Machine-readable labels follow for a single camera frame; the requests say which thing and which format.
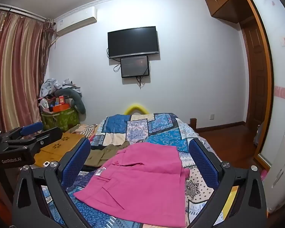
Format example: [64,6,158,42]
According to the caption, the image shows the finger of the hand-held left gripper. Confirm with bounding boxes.
[5,126,63,153]
[0,121,44,144]

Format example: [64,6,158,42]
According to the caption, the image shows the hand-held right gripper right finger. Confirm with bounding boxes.
[189,138,268,228]

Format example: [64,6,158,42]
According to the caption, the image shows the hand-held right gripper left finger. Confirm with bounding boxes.
[12,138,92,228]

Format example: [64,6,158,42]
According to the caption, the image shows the pink pants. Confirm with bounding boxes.
[74,143,190,227]

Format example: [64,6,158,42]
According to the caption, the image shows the olive green pants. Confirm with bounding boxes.
[84,141,131,168]

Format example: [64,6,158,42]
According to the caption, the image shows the green fabric bag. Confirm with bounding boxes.
[41,107,81,132]

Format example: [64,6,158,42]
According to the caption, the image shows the orange box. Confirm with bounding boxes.
[53,103,70,112]

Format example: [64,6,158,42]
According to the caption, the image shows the striped pink cloth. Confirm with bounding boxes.
[70,123,98,136]

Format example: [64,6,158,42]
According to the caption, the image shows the grey plush toy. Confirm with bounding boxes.
[55,88,86,115]

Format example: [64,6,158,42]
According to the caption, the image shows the pile of grey clothes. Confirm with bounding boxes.
[40,78,82,99]

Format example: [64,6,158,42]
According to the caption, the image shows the yellow bedsheet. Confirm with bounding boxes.
[221,185,239,222]

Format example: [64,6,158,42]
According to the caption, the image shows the blue patchwork printed blanket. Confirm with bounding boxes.
[41,113,231,228]

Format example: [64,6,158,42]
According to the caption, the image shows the grey cloth bundle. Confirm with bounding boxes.
[254,122,264,145]

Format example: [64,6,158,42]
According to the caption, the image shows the striped pink curtain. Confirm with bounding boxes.
[0,3,54,133]

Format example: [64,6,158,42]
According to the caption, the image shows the white plastic drawer unit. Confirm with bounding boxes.
[262,126,285,214]

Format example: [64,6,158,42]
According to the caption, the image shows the wooden door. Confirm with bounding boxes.
[241,21,270,133]

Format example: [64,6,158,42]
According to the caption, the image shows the white air conditioner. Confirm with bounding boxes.
[54,7,98,36]

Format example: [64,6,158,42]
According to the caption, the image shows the wooden overhead cabinet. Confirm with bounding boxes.
[204,0,257,24]

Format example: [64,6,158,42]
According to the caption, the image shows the black cable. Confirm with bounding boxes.
[136,75,146,89]

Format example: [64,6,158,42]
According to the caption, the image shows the small black wall monitor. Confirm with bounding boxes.
[120,55,150,78]

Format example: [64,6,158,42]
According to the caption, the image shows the white curtain rail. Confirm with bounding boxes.
[0,3,53,22]

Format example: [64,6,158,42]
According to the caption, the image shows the black wall television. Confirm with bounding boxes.
[108,26,160,59]

